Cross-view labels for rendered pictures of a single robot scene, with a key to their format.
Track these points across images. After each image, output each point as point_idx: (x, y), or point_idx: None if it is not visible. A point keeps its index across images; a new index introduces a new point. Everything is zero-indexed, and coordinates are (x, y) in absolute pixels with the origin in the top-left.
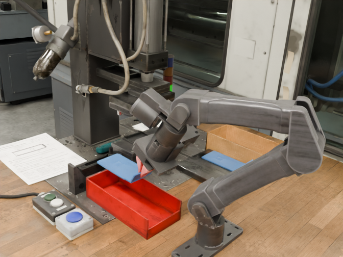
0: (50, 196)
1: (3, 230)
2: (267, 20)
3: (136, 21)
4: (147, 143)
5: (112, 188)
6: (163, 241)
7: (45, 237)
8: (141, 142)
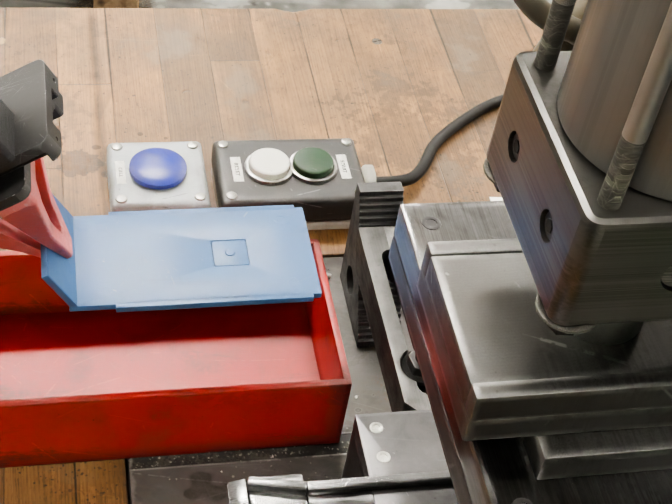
0: (311, 160)
1: (278, 86)
2: None
3: None
4: (12, 106)
5: (293, 381)
6: None
7: (169, 137)
8: (26, 80)
